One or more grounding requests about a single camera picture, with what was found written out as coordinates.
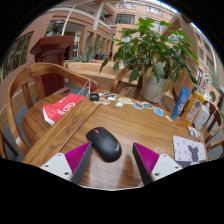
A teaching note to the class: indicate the blue squeeze tube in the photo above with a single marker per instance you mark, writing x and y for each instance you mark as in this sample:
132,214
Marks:
181,102

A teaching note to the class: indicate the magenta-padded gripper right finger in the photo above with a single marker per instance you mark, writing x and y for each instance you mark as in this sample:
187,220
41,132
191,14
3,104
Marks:
146,158

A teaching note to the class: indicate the dark bust statue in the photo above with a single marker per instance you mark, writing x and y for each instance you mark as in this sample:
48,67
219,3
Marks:
56,28

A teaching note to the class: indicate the colourful oval sticker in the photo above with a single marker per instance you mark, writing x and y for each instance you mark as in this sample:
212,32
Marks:
148,105

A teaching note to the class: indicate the red paper bag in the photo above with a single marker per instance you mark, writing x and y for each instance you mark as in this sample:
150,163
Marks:
61,108

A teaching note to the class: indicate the pale yellow sticker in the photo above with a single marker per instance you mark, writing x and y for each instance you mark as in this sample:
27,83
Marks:
125,100

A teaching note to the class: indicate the blue white sticker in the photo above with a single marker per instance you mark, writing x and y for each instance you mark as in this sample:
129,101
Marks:
159,111

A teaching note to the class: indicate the small clear plastic packet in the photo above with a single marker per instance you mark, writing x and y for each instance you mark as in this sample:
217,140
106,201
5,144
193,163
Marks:
194,132

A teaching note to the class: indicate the wooden planter with spiky plants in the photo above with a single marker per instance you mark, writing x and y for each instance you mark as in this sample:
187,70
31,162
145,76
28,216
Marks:
86,66

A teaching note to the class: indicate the grey white printed mouse pad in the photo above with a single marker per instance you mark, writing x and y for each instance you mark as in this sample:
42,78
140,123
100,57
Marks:
186,149

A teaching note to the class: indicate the green plant in white pot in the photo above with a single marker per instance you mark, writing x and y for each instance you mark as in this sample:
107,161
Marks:
153,53

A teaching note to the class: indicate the dark red wooden lectern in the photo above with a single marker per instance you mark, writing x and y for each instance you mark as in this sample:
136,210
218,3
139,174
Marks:
53,60

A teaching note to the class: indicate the white pump bottle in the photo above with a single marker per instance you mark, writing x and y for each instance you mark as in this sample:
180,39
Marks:
201,117

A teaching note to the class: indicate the black computer mouse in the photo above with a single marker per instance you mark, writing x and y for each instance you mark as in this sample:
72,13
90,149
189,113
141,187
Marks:
105,145

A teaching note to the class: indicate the small white sticker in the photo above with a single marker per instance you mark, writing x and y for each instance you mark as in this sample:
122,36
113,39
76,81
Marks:
169,118

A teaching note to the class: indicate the small black key fob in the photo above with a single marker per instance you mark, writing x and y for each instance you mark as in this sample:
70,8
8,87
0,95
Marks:
94,97

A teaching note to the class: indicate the round blue sticker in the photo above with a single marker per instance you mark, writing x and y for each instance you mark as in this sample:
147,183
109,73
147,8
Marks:
138,105

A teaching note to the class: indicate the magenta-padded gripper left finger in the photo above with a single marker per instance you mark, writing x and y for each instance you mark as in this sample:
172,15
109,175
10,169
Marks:
78,156

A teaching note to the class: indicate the wooden armchair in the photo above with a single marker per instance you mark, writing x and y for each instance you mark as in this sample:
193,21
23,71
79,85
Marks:
4,143
116,83
216,116
33,123

